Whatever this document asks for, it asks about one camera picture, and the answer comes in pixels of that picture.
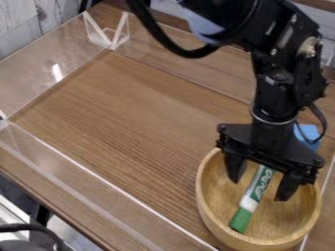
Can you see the blue sponge block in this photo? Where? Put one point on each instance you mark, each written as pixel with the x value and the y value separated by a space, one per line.
pixel 311 133

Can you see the green white Expo marker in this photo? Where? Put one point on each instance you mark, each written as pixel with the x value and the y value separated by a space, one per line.
pixel 251 198

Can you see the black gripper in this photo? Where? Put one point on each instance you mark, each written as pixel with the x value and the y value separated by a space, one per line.
pixel 270 149

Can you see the clear acrylic barrier wall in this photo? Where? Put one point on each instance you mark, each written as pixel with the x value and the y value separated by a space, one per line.
pixel 108 128

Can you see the brown wooden bowl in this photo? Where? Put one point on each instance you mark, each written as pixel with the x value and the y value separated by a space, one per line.
pixel 258 209

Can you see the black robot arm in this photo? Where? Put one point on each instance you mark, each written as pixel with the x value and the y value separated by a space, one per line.
pixel 282 38

